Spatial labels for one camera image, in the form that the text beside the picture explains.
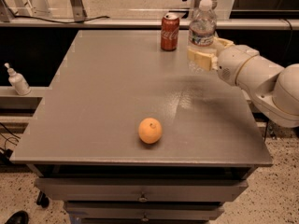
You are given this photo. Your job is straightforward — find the black floor cables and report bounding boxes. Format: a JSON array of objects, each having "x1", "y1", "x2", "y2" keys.
[{"x1": 0, "y1": 122, "x2": 21, "y2": 166}]

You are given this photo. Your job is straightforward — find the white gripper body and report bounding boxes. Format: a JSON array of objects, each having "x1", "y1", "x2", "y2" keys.
[{"x1": 217, "y1": 45, "x2": 260, "y2": 86}]

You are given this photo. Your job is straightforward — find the black cable on ledge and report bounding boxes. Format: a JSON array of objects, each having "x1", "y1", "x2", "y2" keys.
[{"x1": 6, "y1": 0, "x2": 111, "y2": 24}]

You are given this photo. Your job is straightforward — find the red coke can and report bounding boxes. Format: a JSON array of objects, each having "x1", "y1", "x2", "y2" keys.
[{"x1": 161, "y1": 12, "x2": 179, "y2": 51}]

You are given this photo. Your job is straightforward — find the orange fruit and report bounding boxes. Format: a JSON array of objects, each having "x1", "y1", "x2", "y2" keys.
[{"x1": 138, "y1": 118, "x2": 163, "y2": 144}]

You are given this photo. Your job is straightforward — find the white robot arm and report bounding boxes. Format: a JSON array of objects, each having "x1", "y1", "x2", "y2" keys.
[{"x1": 187, "y1": 37, "x2": 299, "y2": 128}]

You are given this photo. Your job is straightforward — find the grey drawer cabinet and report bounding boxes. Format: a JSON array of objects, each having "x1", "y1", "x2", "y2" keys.
[{"x1": 12, "y1": 30, "x2": 271, "y2": 223}]

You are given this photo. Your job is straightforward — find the white pump dispenser bottle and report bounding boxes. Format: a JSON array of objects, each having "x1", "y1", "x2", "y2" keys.
[{"x1": 5, "y1": 63, "x2": 31, "y2": 96}]

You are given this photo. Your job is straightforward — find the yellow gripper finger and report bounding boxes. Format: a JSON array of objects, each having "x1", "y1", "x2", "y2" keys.
[
  {"x1": 213, "y1": 37, "x2": 235, "y2": 50},
  {"x1": 187, "y1": 48, "x2": 218, "y2": 71}
]

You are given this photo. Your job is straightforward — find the cabinet caster wheel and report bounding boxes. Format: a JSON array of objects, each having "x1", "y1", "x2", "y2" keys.
[{"x1": 36, "y1": 191, "x2": 50, "y2": 208}]

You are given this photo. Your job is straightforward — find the black shoe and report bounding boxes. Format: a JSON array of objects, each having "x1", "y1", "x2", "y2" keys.
[{"x1": 5, "y1": 210, "x2": 29, "y2": 224}]

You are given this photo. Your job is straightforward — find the clear plastic water bottle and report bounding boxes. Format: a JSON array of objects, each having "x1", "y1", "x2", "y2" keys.
[{"x1": 187, "y1": 0, "x2": 218, "y2": 74}]

